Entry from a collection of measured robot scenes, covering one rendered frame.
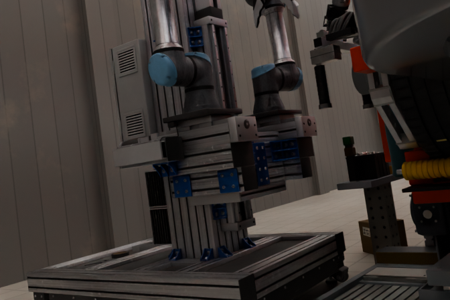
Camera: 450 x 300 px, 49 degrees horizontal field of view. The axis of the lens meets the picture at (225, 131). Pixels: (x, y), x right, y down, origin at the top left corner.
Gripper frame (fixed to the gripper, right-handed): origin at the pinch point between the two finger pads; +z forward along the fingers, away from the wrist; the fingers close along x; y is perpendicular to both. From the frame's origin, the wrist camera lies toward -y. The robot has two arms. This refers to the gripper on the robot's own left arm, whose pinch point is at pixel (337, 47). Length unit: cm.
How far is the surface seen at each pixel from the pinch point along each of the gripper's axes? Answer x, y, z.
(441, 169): 94, 2, -5
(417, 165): 88, 7, -3
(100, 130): -153, 129, 142
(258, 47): -386, -60, 186
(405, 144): 81, 8, -6
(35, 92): -149, 172, 100
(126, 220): -111, 113, 207
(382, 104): 80, 18, -20
